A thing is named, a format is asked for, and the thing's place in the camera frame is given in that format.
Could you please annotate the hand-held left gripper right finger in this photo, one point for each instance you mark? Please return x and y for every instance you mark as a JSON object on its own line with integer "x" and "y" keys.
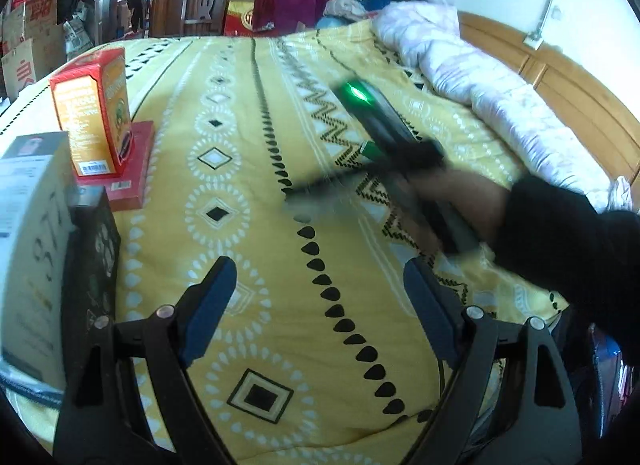
{"x": 430, "y": 310}

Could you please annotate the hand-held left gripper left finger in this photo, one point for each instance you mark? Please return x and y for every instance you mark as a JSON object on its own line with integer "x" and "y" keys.
{"x": 210, "y": 310}

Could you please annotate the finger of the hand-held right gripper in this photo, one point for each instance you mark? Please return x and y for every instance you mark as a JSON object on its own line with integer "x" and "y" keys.
{"x": 325, "y": 182}
{"x": 320, "y": 206}

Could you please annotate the person's right forearm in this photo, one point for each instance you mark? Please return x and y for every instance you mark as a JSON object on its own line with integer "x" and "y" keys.
{"x": 560, "y": 255}

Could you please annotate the person's right hand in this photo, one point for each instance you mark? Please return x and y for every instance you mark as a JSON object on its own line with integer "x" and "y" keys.
{"x": 465, "y": 200}

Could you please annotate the white quilt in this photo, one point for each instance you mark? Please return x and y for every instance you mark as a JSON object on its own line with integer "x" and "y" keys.
{"x": 475, "y": 75}

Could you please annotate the black box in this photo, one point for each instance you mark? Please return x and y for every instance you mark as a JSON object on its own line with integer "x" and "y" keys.
{"x": 95, "y": 255}

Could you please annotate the red flat box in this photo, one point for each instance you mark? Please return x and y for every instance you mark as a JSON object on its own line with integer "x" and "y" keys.
{"x": 134, "y": 170}

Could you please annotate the wooden headboard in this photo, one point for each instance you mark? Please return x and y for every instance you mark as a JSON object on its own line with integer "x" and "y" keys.
{"x": 565, "y": 75}

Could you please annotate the red gift box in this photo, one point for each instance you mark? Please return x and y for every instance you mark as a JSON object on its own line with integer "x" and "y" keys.
{"x": 240, "y": 15}

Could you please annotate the white box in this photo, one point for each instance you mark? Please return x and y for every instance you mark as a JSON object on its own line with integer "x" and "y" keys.
{"x": 30, "y": 255}

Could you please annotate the wooden chair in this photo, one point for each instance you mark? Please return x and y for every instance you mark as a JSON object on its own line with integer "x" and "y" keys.
{"x": 200, "y": 0}

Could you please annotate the orange box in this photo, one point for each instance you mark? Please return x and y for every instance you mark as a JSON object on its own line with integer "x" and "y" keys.
{"x": 92, "y": 110}

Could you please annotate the printed plastic bag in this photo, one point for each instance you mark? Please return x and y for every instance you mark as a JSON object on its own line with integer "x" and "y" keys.
{"x": 77, "y": 35}

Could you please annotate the large cardboard box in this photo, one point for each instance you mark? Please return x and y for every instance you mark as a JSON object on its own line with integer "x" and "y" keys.
{"x": 30, "y": 62}

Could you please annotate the red printed cardboard box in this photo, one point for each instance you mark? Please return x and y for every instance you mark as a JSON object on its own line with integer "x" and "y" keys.
{"x": 32, "y": 12}

